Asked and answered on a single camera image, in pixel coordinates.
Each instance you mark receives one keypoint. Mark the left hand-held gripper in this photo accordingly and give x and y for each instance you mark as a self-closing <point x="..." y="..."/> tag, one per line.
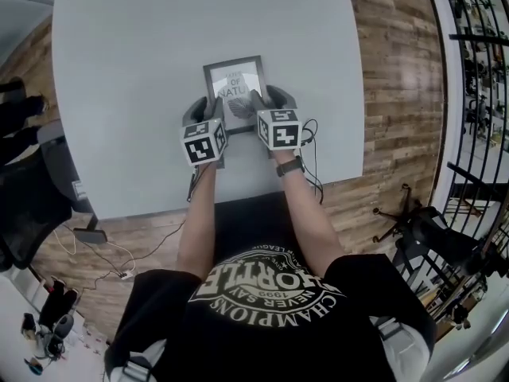
<point x="200" y="147"/>

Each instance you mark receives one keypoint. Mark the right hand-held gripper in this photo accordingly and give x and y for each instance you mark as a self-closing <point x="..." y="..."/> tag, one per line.
<point x="282" y="131"/>

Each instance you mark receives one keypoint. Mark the black framed picture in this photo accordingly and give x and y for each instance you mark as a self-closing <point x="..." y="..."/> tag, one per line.
<point x="234" y="82"/>

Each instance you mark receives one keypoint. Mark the person's left forearm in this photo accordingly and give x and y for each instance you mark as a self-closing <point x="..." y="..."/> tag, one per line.
<point x="196" y="221"/>

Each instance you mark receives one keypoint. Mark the person's right forearm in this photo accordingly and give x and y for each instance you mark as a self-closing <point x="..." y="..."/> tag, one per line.
<point x="306" y="221"/>

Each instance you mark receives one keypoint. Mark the light grey table top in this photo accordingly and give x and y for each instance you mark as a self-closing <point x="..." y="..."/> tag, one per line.
<point x="159" y="54"/>

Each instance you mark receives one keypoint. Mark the dark wrist watch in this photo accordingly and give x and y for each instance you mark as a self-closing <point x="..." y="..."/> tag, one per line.
<point x="290" y="166"/>

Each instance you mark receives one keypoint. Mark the black office chair with label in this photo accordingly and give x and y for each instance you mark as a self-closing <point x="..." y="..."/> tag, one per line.
<point x="59" y="161"/>

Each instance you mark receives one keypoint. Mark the black metal railing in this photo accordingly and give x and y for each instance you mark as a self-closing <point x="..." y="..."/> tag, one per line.
<point x="457" y="94"/>

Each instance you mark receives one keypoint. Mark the black swivel office chair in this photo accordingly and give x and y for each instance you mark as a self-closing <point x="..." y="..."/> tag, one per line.
<point x="437" y="233"/>

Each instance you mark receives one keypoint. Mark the black printed t-shirt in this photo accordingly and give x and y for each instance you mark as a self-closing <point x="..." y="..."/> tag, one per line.
<point x="270" y="332"/>

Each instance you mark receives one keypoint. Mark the white cluttered table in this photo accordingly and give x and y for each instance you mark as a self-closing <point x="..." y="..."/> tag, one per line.
<point x="87" y="352"/>

